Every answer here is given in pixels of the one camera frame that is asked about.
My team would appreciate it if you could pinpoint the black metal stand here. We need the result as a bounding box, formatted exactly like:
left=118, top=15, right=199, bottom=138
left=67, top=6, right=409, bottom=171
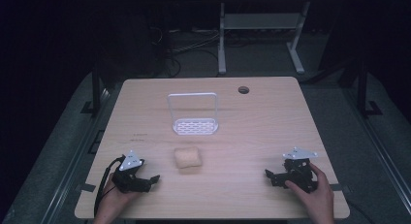
left=80, top=53, right=112, bottom=116
left=354, top=60, right=384, bottom=118

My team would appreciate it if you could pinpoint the bundle of floor cables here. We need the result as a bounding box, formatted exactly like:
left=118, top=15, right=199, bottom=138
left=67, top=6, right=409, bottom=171
left=147, top=25, right=221, bottom=79

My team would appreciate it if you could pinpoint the person's right hand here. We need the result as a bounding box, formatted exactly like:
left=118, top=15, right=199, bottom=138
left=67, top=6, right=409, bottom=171
left=284, top=162, right=336, bottom=218

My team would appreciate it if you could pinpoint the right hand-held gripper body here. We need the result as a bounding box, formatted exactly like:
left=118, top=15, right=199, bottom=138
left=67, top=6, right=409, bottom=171
left=281, top=146, right=320, bottom=195

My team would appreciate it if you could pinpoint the beige sponge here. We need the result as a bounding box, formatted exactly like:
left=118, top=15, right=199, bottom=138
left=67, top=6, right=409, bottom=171
left=174, top=146, right=204, bottom=170

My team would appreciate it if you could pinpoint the grey metal desk frame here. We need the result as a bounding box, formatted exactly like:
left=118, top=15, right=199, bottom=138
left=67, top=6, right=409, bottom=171
left=217, top=1, right=312, bottom=76

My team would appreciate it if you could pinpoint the white perforated sponge holder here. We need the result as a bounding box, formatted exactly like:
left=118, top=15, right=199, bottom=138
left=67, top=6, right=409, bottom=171
left=167, top=92, right=220, bottom=137

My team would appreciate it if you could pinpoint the metal floor rail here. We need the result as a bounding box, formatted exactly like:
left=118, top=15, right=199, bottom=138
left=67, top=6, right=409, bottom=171
left=40, top=87, right=112, bottom=224
left=342, top=86, right=411, bottom=216

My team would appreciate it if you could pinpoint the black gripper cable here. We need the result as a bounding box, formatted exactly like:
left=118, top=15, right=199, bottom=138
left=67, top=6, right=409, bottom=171
left=93, top=155, right=126, bottom=218

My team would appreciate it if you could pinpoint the black floor cable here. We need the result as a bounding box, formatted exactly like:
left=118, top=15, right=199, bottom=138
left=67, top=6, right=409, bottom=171
left=346, top=198, right=376, bottom=224

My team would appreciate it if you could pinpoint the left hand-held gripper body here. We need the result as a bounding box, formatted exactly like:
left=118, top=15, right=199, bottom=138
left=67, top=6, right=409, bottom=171
left=111, top=148, right=153, bottom=194

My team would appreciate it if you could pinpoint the person's left hand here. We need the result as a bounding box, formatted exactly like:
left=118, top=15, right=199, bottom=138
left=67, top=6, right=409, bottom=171
left=97, top=173, right=142, bottom=216

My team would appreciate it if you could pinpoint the grey tape strip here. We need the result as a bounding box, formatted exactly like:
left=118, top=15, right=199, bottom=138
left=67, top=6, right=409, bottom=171
left=330, top=183, right=351, bottom=192
left=77, top=182, right=97, bottom=193

